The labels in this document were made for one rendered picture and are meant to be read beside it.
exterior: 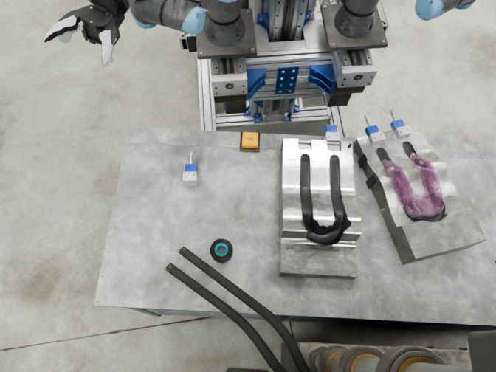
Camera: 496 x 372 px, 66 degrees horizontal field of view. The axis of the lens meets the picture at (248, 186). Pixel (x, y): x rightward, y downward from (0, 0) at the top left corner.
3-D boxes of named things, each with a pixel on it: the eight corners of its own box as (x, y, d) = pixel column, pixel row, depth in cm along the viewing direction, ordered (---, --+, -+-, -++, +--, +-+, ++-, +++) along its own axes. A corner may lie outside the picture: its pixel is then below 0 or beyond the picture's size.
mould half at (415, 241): (353, 145, 154) (360, 130, 143) (412, 131, 156) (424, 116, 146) (402, 265, 135) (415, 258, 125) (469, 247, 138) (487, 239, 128)
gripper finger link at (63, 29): (51, 54, 93) (87, 41, 95) (42, 38, 87) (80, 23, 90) (46, 46, 93) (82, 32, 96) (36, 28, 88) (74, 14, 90)
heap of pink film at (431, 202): (376, 162, 144) (383, 151, 137) (419, 151, 146) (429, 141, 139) (404, 225, 134) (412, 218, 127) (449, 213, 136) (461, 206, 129)
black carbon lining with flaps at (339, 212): (298, 155, 144) (301, 143, 135) (341, 157, 144) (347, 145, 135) (298, 246, 130) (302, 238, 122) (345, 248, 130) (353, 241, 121)
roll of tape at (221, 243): (227, 237, 138) (227, 235, 135) (236, 257, 136) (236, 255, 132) (207, 246, 137) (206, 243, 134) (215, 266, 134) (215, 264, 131)
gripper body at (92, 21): (111, 53, 97) (132, 20, 101) (103, 29, 89) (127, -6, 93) (83, 42, 97) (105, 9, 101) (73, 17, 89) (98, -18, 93)
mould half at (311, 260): (280, 149, 152) (284, 131, 140) (345, 152, 152) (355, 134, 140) (278, 275, 133) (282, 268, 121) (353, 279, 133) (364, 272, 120)
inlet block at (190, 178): (186, 155, 151) (184, 149, 146) (198, 155, 151) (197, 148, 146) (184, 186, 146) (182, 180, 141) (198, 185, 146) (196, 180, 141)
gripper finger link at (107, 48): (120, 76, 93) (114, 45, 96) (116, 60, 88) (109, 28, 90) (107, 77, 93) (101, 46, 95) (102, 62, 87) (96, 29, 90)
